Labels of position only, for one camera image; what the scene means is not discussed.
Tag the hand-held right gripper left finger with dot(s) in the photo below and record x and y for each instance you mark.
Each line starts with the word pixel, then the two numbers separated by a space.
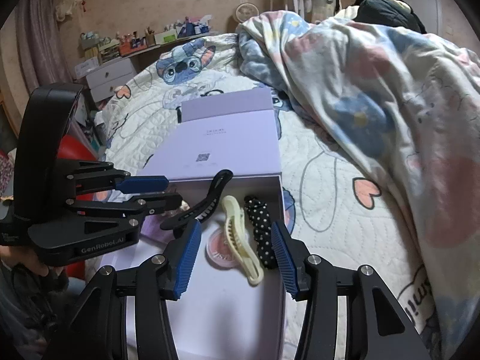
pixel 185 262

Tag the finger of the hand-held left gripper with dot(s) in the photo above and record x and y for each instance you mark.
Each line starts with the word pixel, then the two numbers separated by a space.
pixel 142 183
pixel 157 203

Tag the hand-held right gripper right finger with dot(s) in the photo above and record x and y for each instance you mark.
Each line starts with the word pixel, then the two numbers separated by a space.
pixel 285 262

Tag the pink blush compact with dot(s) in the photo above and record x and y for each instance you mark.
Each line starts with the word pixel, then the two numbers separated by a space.
pixel 217 249

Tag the black polka dot scrunchie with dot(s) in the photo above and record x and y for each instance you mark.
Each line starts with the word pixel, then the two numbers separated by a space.
pixel 262 228

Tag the cream hair clip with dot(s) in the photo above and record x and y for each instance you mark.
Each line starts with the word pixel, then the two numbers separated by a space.
pixel 240 240

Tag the black hair clip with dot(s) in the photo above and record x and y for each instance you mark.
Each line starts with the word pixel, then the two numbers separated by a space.
pixel 208 198

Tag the lilac cardboard box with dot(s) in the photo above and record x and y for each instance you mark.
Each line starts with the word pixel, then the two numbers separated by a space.
pixel 225 146

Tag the person's left hand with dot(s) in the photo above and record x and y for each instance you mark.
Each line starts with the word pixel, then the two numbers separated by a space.
pixel 28 258

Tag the red object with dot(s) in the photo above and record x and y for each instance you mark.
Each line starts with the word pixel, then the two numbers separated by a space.
pixel 77 150

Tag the white drawer cabinet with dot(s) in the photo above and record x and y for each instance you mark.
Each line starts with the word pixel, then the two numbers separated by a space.
pixel 108 78

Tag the white storage box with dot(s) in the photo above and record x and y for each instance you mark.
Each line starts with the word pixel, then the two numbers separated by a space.
pixel 86 68

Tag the mauve curtain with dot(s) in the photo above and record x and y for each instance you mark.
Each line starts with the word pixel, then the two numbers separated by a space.
pixel 37 37

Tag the row of cosmetics on shelf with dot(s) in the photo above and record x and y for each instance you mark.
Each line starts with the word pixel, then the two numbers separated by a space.
pixel 150 37

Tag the floral duvet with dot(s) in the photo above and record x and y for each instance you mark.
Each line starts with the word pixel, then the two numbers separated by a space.
pixel 375 101

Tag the small round fan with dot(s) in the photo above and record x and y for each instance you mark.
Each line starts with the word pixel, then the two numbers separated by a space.
pixel 246 12

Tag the black clothing pile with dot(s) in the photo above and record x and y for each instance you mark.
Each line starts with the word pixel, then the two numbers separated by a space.
pixel 390 11

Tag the white lace wall ornament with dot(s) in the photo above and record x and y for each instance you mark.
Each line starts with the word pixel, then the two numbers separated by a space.
pixel 67 7

